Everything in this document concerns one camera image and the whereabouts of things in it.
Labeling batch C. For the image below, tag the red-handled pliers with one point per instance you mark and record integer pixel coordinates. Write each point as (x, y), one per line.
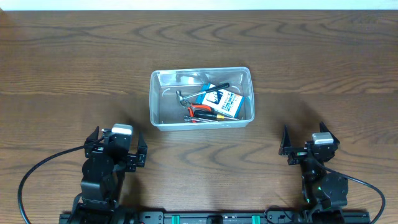
(196, 109)

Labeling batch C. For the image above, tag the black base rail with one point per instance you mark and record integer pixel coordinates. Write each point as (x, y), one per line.
(270, 216)

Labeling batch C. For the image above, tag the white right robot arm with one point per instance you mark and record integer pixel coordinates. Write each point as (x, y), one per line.
(324, 191)

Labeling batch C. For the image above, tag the blue white screw box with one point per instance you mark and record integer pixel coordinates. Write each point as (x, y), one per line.
(222, 101)

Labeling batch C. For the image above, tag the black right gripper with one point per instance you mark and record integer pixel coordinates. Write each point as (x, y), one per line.
(298, 154)

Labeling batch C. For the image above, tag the clear plastic storage box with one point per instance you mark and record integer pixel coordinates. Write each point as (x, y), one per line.
(167, 114)

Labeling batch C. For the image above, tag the small black-handled hammer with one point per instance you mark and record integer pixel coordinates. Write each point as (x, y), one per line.
(183, 100)

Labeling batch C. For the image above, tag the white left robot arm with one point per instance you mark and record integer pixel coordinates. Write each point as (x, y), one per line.
(107, 160)

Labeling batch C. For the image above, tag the silver combination wrench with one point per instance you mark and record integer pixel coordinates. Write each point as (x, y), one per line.
(207, 119)

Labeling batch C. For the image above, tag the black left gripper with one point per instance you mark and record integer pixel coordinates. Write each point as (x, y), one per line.
(130, 159)

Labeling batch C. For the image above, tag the black yellow screwdriver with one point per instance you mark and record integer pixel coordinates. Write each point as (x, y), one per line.
(203, 114)

